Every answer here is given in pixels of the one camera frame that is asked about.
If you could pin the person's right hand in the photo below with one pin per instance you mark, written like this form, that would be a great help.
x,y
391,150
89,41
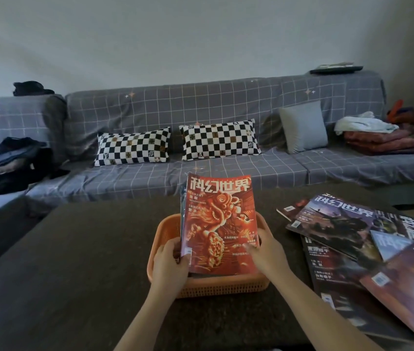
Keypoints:
x,y
271,257

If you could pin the person's left hand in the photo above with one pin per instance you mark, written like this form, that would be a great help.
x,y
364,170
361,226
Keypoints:
x,y
168,274

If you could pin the thick stack of magazines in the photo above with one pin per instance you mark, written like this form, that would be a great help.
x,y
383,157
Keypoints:
x,y
182,222

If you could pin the orange plastic basket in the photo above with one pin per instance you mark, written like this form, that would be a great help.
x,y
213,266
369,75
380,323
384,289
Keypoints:
x,y
221,285

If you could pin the pile of magazines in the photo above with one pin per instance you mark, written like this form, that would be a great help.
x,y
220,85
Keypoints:
x,y
331,274

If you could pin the red lion cover magazine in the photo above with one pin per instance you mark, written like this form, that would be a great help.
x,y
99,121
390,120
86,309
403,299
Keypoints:
x,y
218,215

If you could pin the purple sky aircraft magazine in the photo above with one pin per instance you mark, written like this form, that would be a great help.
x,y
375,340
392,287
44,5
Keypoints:
x,y
331,222

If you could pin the person's left forearm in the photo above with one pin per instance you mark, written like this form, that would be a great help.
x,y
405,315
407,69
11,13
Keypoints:
x,y
145,325

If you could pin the person's right forearm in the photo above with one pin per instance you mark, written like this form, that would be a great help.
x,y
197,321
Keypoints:
x,y
324,314

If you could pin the dark speckled table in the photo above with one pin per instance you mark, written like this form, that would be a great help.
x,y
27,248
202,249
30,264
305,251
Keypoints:
x,y
82,252

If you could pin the black white checkered pillow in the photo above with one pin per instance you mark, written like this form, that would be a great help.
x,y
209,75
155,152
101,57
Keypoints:
x,y
132,146
219,139

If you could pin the plain grey cushion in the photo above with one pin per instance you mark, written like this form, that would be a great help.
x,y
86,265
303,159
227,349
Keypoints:
x,y
303,127

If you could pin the folded dark red blanket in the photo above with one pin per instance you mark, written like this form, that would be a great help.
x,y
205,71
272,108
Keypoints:
x,y
382,142

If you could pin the white crumpled cloth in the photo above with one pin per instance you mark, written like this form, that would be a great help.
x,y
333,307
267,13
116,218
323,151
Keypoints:
x,y
364,124

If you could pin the grey checked covered sofa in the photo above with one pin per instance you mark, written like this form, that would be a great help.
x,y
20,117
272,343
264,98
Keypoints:
x,y
210,102

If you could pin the heap of dark clothes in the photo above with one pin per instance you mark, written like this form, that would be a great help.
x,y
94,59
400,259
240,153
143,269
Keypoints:
x,y
13,168

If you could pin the orange red bag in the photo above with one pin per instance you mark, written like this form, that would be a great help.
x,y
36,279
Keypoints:
x,y
404,113

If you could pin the black flat tray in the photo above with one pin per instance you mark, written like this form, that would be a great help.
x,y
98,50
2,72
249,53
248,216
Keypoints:
x,y
336,70

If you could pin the pale booklet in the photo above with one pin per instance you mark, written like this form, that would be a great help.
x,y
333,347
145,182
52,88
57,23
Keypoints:
x,y
336,65

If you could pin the black crumpled garment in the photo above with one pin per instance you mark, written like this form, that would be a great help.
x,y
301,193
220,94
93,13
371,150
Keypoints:
x,y
31,89

